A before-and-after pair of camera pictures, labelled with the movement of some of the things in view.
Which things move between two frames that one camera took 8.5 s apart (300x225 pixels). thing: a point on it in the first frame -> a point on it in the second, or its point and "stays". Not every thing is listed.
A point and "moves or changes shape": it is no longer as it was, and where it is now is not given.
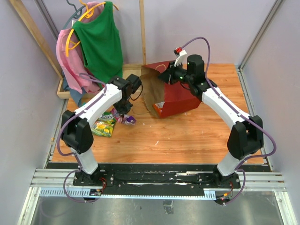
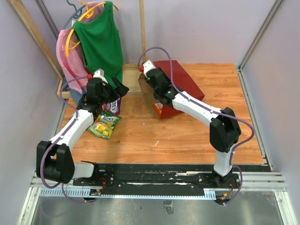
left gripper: [123, 110] -> [121, 89]
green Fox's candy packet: [104, 125] stays
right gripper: [167, 76] -> [166, 78]
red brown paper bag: [177, 97] moves or changes shape
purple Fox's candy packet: [127, 119] moves or changes shape
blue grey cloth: [76, 95] stays
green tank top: [99, 36] stays
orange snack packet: [158, 107] stays
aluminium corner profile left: [45, 14] stays
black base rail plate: [190, 180] stays
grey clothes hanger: [77, 14] stays
